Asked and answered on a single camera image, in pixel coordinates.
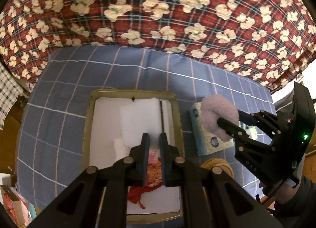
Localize red embroidered pouch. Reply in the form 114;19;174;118
127;157;163;209

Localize fluffy pink puff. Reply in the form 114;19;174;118
200;94;239;142

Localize white foam sponge block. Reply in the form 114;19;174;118
119;98;162;149

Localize pink white towel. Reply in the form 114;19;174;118
148;149;160;164

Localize operator right hand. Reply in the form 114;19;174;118
275;184;300;205

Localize yellow dotted tissue box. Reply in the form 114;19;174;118
189;102;234;156

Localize gold metal tray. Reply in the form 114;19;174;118
83;89;185;224

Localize blue checked tablecloth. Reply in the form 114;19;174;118
16;46;275;210

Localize red plaid bear blanket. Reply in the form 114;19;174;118
1;0;315;92

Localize cardboard box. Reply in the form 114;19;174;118
1;185;37;227

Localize green white checked cloth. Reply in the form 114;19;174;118
0;63;23;130

